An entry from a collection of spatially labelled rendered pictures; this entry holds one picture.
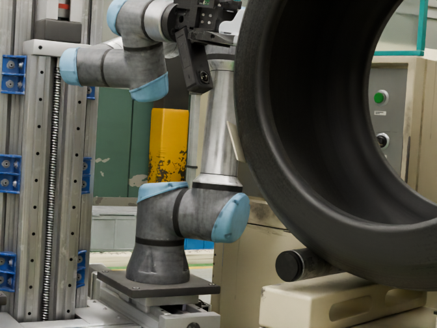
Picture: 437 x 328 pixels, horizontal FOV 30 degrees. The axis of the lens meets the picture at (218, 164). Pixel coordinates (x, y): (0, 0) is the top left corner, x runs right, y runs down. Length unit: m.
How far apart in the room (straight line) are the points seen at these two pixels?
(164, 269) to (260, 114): 0.80
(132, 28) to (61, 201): 0.55
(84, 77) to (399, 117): 0.73
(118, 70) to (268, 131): 0.48
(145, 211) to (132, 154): 7.65
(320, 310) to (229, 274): 0.99
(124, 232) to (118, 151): 2.92
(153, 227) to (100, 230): 4.72
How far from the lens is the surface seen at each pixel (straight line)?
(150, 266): 1.90
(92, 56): 1.59
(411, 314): 1.39
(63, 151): 1.90
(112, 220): 6.61
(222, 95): 1.84
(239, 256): 2.12
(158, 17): 1.45
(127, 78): 1.55
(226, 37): 1.34
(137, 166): 9.57
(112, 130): 9.42
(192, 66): 1.39
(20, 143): 1.91
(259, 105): 1.16
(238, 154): 1.20
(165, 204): 1.87
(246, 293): 2.11
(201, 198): 1.82
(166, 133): 9.12
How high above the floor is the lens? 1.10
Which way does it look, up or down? 3 degrees down
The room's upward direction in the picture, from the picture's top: 4 degrees clockwise
